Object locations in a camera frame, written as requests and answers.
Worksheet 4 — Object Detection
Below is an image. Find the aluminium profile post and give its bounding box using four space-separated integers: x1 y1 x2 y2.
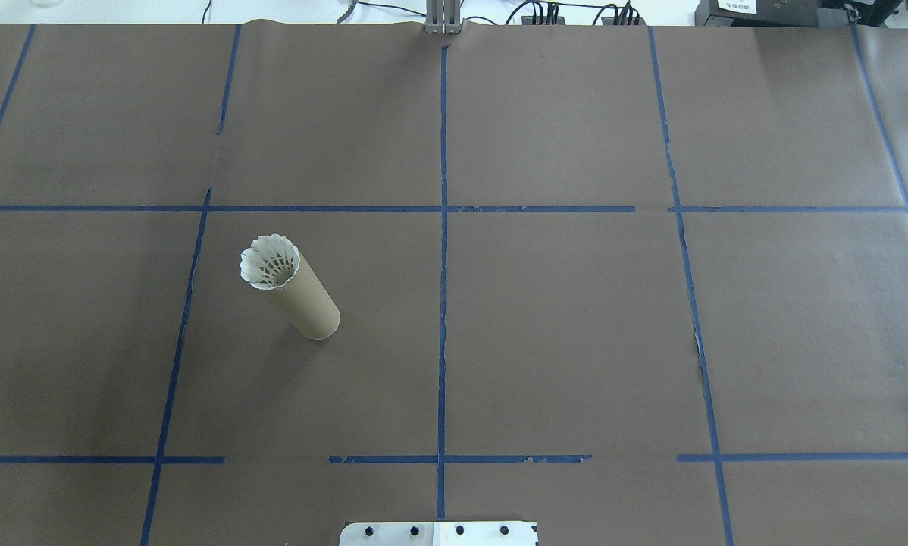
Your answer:
424 0 464 36

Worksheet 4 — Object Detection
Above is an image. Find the brown cardboard tube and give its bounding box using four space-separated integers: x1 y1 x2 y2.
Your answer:
246 246 341 340

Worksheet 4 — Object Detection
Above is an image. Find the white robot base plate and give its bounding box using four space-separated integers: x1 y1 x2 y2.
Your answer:
339 521 540 546

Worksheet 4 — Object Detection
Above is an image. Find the black box with white label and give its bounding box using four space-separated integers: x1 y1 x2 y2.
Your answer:
694 0 830 28

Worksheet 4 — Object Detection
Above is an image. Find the white feather shuttlecock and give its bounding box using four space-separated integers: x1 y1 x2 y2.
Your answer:
240 233 302 291

